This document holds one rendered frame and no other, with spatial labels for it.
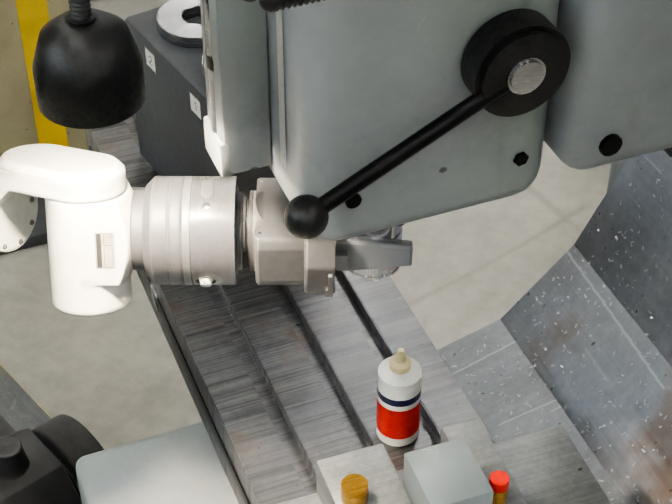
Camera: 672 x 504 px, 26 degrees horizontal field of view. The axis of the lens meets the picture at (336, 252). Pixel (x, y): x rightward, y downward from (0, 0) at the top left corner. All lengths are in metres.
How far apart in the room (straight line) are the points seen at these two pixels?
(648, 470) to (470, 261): 1.65
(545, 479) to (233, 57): 0.48
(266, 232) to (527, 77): 0.28
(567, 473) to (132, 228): 0.43
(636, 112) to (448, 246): 2.02
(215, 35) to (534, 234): 2.16
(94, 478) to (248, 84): 0.57
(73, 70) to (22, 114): 2.18
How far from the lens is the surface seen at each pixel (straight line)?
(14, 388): 2.25
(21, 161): 1.19
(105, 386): 2.79
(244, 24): 1.00
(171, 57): 1.54
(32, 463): 1.86
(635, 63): 1.03
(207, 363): 1.45
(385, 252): 1.15
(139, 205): 1.16
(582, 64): 1.02
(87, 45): 0.94
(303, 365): 1.44
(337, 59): 0.94
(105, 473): 1.47
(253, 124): 1.04
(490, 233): 3.10
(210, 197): 1.15
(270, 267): 1.15
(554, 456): 1.28
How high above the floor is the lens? 2.00
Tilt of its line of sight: 41 degrees down
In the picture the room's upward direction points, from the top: straight up
